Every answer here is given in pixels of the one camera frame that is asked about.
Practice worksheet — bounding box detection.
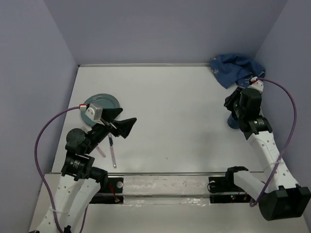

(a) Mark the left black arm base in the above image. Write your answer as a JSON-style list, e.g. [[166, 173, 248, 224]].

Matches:
[[90, 177, 124, 204]]

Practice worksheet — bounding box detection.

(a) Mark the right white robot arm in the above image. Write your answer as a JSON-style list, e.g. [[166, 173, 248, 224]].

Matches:
[[224, 87, 311, 221]]

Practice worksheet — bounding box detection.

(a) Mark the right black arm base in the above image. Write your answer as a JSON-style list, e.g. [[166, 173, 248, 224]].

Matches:
[[207, 176, 251, 204]]

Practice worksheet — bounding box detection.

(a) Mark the blue fish-print placemat cloth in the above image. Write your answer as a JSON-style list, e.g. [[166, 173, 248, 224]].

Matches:
[[209, 53, 265, 89]]

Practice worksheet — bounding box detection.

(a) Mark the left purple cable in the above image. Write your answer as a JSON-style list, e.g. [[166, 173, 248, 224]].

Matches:
[[34, 106, 87, 233]]

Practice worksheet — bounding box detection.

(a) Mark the pink-handled fork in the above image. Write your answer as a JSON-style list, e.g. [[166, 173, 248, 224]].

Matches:
[[81, 126, 106, 158]]

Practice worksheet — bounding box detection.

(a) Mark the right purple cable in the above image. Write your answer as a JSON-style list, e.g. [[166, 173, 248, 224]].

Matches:
[[249, 78, 297, 208]]

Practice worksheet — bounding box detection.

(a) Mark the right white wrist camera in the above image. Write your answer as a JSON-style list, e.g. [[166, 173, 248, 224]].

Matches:
[[249, 77, 263, 93]]

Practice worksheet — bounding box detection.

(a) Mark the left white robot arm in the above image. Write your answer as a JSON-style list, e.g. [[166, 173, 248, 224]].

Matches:
[[34, 104, 137, 233]]

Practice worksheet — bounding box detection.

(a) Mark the pink-handled knife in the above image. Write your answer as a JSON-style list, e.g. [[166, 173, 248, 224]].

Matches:
[[108, 133, 117, 168]]

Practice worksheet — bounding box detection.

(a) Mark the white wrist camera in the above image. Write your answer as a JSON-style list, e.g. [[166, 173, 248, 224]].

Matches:
[[79, 103, 103, 122], [249, 77, 263, 93]]

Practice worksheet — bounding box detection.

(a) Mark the teal green plate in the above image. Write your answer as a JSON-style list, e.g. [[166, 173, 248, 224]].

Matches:
[[80, 93, 121, 127]]

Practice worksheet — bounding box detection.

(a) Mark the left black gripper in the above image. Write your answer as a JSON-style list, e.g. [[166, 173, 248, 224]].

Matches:
[[85, 107, 137, 152]]

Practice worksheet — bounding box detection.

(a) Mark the dark blue mug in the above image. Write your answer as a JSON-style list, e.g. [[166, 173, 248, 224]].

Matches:
[[227, 113, 242, 130]]

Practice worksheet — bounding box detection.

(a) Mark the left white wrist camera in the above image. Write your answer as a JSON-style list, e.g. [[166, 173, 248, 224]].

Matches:
[[79, 103, 103, 122]]

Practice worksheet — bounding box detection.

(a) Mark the purple cable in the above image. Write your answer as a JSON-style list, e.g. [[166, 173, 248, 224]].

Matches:
[[249, 78, 297, 208], [34, 106, 87, 233]]

